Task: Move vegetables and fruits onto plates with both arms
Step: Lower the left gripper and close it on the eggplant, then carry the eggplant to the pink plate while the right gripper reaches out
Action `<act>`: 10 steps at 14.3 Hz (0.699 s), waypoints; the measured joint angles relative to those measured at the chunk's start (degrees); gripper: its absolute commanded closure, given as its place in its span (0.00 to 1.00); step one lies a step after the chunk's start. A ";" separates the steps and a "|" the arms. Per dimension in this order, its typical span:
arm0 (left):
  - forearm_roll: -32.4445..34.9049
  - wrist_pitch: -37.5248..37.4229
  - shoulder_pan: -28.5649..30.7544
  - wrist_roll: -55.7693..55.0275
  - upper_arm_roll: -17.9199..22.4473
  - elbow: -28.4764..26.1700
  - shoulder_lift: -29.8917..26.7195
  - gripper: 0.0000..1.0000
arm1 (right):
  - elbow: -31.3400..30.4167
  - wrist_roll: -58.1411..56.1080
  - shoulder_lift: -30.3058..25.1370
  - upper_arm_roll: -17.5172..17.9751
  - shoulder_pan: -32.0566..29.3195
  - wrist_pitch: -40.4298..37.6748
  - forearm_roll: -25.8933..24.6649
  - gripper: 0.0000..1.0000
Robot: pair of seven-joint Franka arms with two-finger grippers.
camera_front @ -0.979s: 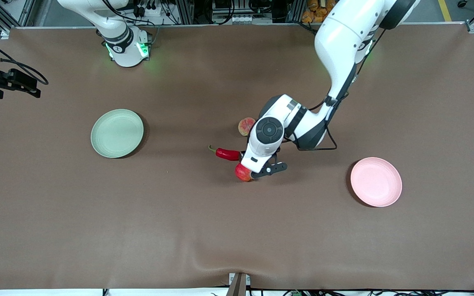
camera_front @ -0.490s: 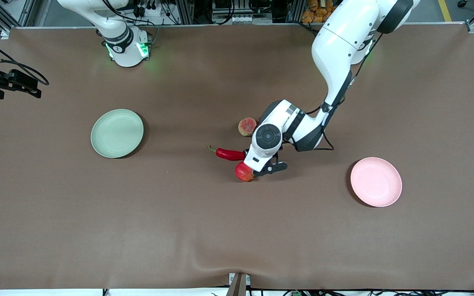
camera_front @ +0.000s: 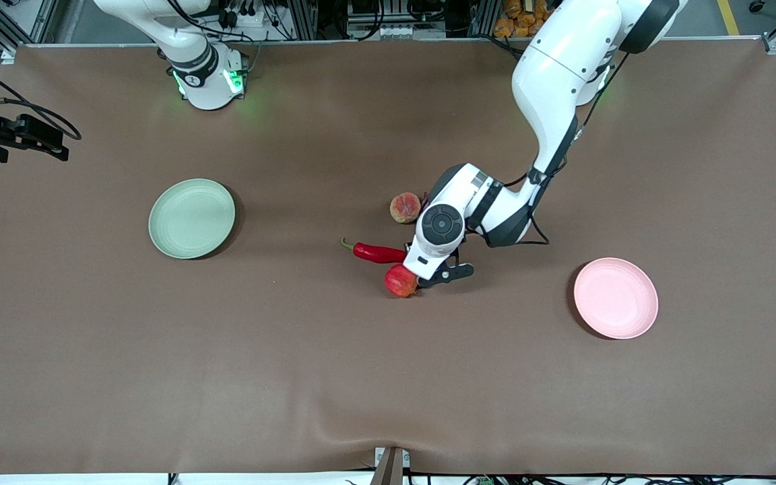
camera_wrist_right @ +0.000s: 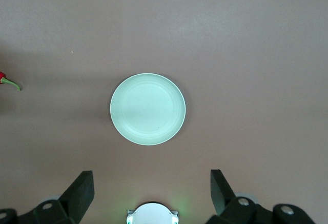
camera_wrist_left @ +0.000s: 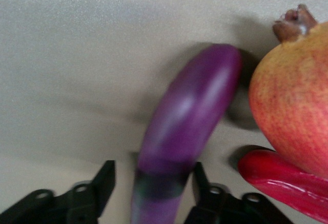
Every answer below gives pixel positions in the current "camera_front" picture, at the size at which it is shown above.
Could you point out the red chili pepper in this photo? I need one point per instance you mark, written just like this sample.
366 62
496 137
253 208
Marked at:
378 252

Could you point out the pinkish orange round fruit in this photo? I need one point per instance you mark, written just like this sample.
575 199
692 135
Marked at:
405 207

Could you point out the red pomegranate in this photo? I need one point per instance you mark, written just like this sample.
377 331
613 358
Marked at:
398 283

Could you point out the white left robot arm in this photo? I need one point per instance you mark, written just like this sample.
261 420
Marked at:
563 60

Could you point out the pale green round plate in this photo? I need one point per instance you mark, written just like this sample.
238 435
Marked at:
191 219

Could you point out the white power strip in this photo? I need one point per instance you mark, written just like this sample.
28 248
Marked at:
253 20

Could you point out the large table cover mat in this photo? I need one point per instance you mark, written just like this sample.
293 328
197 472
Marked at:
294 370

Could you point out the white terminal strip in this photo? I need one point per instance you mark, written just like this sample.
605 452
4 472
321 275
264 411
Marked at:
411 30

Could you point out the pile of orange items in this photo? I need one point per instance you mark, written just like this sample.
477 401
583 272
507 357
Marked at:
519 20

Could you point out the pale pink round plate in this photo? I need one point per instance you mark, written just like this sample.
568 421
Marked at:
616 298

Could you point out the metal table edge bracket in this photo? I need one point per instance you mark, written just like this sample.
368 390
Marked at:
391 465

